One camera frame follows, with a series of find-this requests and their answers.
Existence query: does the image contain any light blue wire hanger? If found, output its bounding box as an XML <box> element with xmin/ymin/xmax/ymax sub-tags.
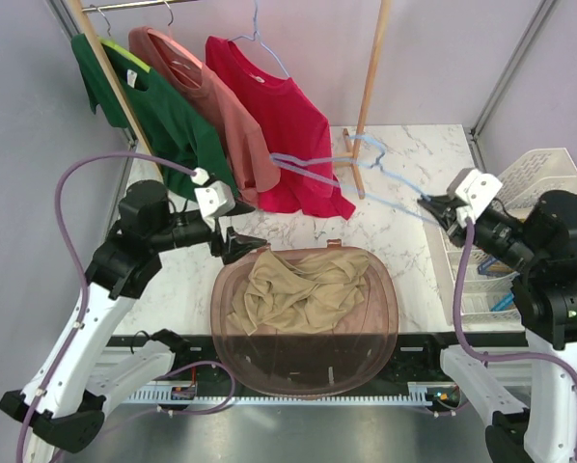
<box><xmin>255</xmin><ymin>134</ymin><xmax>425</xmax><ymax>225</ymax></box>

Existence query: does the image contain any beige t shirt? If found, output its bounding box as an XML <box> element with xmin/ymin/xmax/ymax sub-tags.
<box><xmin>228</xmin><ymin>250</ymin><xmax>370</xmax><ymax>336</ymax></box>

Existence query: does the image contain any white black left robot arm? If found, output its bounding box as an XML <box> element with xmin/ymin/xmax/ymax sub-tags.
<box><xmin>0</xmin><ymin>179</ymin><xmax>267</xmax><ymax>453</ymax></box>

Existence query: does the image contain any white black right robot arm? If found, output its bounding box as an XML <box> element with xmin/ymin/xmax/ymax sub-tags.
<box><xmin>420</xmin><ymin>190</ymin><xmax>577</xmax><ymax>462</ymax></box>

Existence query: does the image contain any salmon pink t shirt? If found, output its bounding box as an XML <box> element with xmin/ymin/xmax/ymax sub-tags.
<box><xmin>128</xmin><ymin>26</ymin><xmax>281</xmax><ymax>206</ymax></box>

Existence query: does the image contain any green t shirt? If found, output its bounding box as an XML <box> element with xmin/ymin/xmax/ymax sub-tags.
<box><xmin>70</xmin><ymin>34</ymin><xmax>238</xmax><ymax>194</ymax></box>

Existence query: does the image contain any red t shirt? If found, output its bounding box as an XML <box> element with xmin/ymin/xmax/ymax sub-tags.
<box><xmin>206</xmin><ymin>36</ymin><xmax>355</xmax><ymax>220</ymax></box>

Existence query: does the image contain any blue hanger under red shirt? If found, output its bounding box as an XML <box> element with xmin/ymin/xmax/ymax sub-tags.
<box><xmin>230</xmin><ymin>0</ymin><xmax>290</xmax><ymax>79</ymax></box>

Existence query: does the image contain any silver hanger under green shirt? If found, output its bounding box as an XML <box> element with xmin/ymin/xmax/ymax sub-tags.
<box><xmin>95</xmin><ymin>7</ymin><xmax>112</xmax><ymax>39</ymax></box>

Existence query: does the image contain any white perforated file organizer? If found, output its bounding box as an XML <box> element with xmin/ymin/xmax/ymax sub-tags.
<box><xmin>425</xmin><ymin>148</ymin><xmax>577</xmax><ymax>330</ymax></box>

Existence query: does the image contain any blue book lower slot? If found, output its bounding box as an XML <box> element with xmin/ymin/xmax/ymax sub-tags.
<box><xmin>476</xmin><ymin>259</ymin><xmax>516</xmax><ymax>313</ymax></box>

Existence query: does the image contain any pink translucent plastic tub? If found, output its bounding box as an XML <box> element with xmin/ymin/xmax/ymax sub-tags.
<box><xmin>210</xmin><ymin>240</ymin><xmax>398</xmax><ymax>398</ymax></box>

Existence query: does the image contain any wooden clothes rack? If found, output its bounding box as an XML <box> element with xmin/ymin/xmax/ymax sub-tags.
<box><xmin>66</xmin><ymin>0</ymin><xmax>393</xmax><ymax>200</ymax></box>

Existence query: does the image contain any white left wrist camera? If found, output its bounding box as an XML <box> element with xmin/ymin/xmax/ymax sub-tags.
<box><xmin>194</xmin><ymin>180</ymin><xmax>236</xmax><ymax>219</ymax></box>

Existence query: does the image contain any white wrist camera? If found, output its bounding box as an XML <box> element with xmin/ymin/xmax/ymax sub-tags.
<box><xmin>194</xmin><ymin>180</ymin><xmax>236</xmax><ymax>219</ymax></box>
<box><xmin>448</xmin><ymin>168</ymin><xmax>503</xmax><ymax>219</ymax></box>

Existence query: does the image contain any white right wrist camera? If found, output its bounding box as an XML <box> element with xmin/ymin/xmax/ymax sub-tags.
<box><xmin>448</xmin><ymin>168</ymin><xmax>503</xmax><ymax>219</ymax></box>

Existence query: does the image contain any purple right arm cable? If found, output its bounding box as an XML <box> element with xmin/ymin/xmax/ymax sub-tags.
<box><xmin>427</xmin><ymin>216</ymin><xmax>577</xmax><ymax>463</ymax></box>

